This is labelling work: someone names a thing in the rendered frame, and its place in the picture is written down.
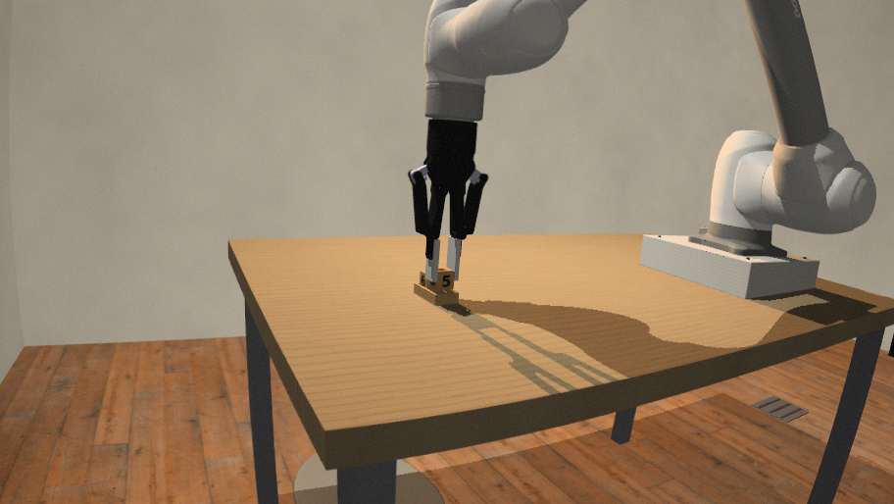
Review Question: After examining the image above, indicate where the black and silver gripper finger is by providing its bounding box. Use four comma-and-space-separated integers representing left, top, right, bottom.
408, 164, 452, 282
446, 167, 488, 280

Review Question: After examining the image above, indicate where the orange wooden cube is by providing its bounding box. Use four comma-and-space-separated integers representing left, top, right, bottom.
420, 270, 437, 291
428, 267, 455, 291

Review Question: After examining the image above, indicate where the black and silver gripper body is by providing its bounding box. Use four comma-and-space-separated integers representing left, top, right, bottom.
423, 120, 477, 189

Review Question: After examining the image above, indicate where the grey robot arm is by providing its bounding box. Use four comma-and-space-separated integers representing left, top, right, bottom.
424, 0, 876, 258

